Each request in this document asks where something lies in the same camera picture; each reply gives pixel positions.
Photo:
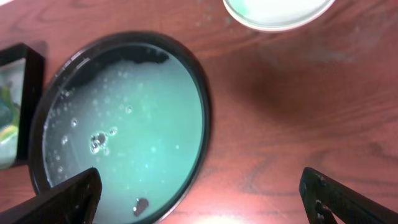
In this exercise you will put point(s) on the small black debris piece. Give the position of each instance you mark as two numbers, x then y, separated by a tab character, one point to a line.
141	205

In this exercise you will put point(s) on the round dark teal tray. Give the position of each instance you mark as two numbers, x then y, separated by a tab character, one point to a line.
134	106

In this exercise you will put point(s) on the rectangular green tray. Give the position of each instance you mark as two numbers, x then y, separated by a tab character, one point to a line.
22	69

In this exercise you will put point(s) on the mint plate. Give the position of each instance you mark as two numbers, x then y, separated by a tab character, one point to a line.
276	15

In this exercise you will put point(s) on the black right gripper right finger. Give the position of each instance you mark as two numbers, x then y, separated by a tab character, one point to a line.
324	199

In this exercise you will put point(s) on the green scrub sponge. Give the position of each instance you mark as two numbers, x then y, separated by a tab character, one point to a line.
10	114

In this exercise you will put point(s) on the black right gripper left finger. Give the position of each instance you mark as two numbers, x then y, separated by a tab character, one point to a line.
72	201

